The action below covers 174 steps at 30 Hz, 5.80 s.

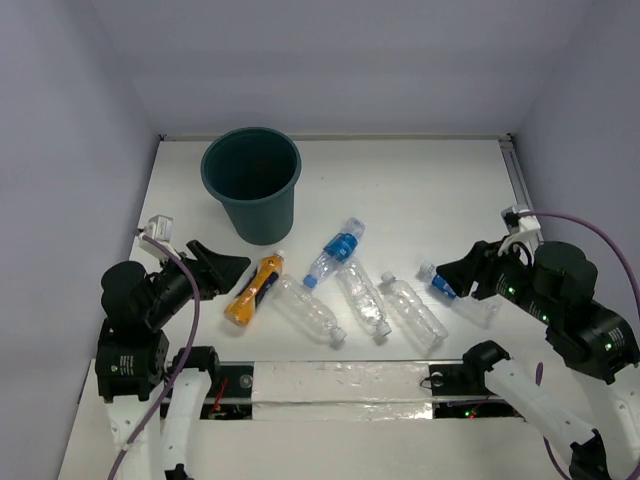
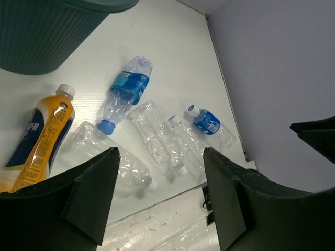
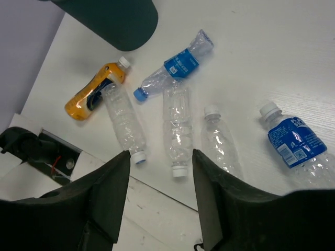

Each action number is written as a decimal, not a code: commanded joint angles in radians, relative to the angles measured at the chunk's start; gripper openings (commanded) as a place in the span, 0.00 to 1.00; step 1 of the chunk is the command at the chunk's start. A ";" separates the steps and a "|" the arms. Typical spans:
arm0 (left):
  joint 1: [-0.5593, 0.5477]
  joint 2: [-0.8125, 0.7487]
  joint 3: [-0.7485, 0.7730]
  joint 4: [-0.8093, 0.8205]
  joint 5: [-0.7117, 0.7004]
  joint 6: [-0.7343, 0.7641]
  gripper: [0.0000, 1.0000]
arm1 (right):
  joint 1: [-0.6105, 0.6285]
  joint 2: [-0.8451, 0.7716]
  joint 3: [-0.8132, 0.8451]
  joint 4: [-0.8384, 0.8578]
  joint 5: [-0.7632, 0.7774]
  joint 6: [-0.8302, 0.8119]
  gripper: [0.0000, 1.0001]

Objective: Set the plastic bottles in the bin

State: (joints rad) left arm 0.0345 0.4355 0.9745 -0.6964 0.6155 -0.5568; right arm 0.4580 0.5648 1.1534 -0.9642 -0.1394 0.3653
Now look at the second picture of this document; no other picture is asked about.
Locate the clear white-cap bottle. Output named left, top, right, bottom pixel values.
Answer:
left=168, top=115, right=206, bottom=173

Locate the dark green ribbed bin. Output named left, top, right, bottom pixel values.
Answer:
left=1, top=0, right=137, bottom=75

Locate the clear ribbed bottle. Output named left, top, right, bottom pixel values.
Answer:
left=127, top=100, right=188, bottom=176

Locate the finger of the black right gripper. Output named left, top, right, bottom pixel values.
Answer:
left=290, top=116, right=335, bottom=164

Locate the small Pocari Sweat bottle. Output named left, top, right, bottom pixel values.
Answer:
left=187, top=105, right=236, bottom=150

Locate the large blue-label clear bottle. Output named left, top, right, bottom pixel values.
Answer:
left=97, top=56, right=153, bottom=135

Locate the yellow drink bottle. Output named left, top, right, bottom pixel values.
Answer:
left=1, top=84, right=75, bottom=193

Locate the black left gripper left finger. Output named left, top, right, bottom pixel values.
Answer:
left=1, top=147, right=120, bottom=250

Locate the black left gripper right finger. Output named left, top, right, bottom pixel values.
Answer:
left=204, top=148, right=334, bottom=250

